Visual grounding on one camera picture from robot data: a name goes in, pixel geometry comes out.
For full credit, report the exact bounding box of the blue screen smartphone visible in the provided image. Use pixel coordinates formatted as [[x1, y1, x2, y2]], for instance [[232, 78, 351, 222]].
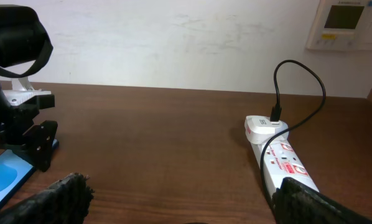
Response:
[[0, 139, 60, 218]]

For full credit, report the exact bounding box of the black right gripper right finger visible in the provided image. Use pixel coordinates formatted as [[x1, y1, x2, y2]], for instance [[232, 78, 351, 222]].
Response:
[[272, 177, 372, 224]]

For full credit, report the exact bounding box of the white charger plug adapter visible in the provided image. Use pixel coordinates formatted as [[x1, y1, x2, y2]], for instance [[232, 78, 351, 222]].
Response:
[[244, 116, 288, 144]]

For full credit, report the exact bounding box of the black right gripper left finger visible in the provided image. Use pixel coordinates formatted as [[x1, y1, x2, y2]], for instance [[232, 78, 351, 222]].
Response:
[[0, 173, 95, 224]]

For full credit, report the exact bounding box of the white power strip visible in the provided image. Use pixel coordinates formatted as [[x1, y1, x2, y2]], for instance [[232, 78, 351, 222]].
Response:
[[264, 140, 319, 197]]

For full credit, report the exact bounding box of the white wall control panel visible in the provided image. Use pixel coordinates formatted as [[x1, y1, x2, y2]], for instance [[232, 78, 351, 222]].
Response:
[[306, 0, 372, 52]]

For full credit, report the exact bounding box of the black charging cable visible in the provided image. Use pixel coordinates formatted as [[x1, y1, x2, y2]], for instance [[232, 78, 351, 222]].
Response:
[[259, 59, 327, 208]]

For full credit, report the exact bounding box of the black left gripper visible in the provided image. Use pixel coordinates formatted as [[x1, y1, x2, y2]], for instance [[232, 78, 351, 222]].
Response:
[[0, 94, 58, 172]]

